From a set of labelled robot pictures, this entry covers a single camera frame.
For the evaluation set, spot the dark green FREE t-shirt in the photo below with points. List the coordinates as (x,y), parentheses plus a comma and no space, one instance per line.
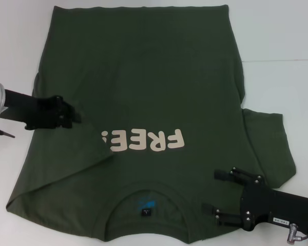
(143,77)

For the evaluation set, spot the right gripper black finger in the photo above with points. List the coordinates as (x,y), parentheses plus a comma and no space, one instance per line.
(226,215)
(241,178)

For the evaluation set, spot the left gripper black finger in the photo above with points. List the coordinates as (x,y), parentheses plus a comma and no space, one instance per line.
(66,107)
(68,120)

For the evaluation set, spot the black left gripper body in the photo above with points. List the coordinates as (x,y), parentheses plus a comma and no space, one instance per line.
(36,112)

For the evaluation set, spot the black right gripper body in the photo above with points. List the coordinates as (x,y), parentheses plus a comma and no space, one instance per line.
(277,207)

